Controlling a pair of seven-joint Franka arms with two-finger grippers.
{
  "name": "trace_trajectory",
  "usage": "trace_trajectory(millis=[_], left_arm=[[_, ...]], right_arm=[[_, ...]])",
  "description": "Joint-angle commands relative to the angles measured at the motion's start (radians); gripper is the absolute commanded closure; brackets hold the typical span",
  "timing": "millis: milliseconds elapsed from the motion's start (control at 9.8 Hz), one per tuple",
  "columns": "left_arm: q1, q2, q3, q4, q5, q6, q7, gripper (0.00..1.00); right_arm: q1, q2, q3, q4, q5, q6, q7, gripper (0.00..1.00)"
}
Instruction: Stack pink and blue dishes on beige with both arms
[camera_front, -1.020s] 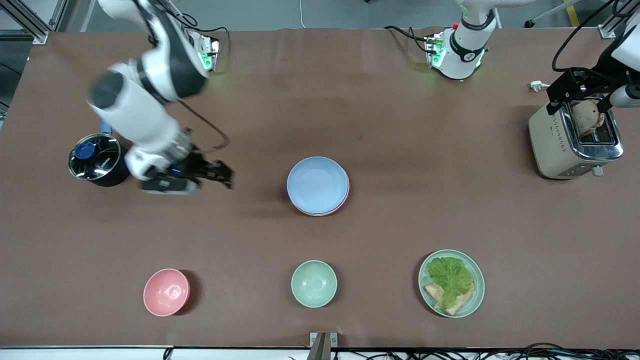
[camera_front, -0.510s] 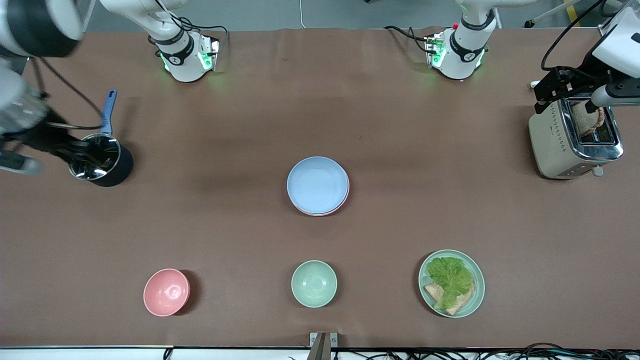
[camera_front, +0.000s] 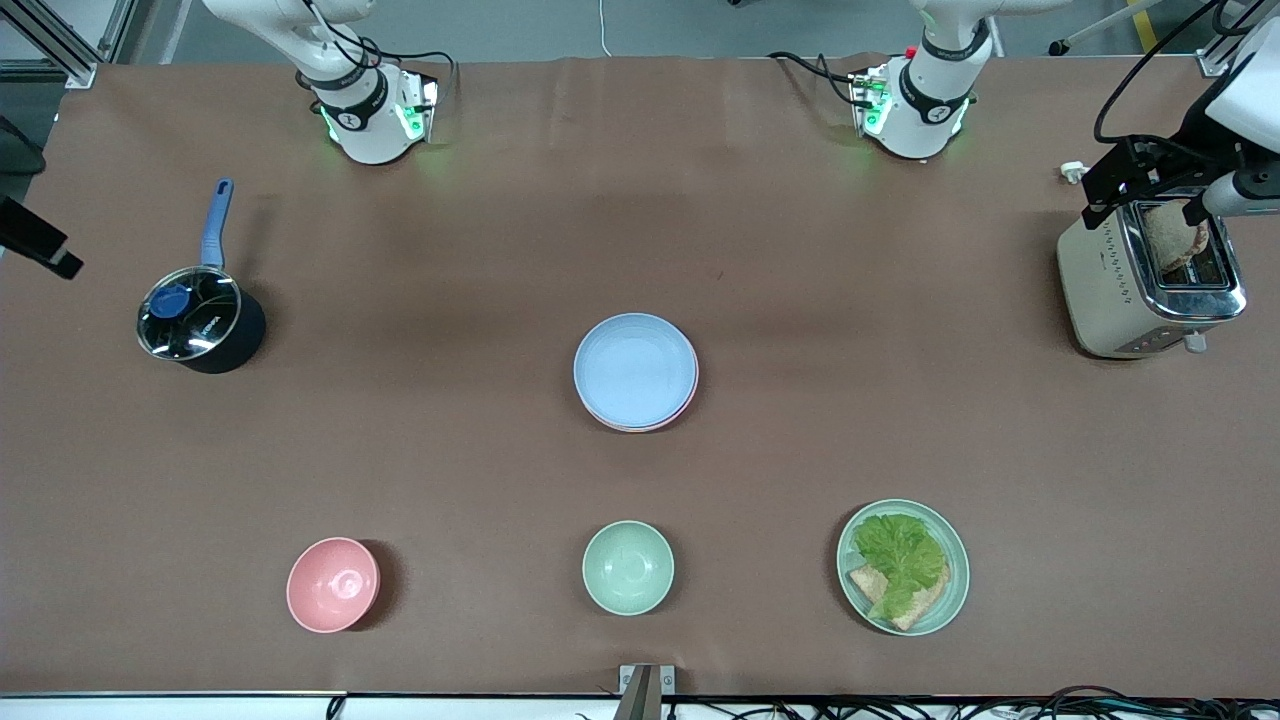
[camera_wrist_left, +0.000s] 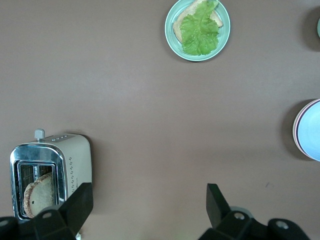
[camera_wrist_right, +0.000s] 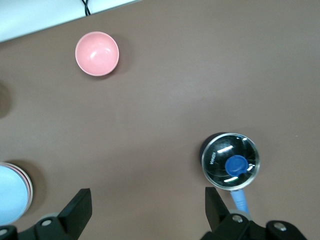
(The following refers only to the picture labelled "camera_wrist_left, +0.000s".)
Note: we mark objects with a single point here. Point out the green lettuce leaf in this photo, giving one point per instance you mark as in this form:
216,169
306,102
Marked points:
200,35

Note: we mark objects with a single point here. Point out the round toast in toaster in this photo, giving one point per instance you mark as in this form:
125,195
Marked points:
41,195

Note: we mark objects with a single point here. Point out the bread slice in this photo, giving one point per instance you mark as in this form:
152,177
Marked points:
178,28

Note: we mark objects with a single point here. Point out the green plate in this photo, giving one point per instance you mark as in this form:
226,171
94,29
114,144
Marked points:
225,25

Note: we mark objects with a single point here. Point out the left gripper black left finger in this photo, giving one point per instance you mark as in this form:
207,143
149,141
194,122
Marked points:
50,227

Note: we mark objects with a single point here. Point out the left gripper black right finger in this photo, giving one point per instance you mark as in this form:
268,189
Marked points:
237,227

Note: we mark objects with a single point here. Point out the light blue plate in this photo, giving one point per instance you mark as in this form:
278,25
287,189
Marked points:
311,132

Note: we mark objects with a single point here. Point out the white power plug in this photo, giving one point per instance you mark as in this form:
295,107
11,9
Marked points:
78,235

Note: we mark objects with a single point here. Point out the pink plate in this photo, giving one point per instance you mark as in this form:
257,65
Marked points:
295,132

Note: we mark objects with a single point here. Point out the cream and chrome toaster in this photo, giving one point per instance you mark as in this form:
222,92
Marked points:
80,160

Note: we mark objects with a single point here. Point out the grey toaster lever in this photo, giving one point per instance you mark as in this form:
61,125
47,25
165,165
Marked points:
39,133

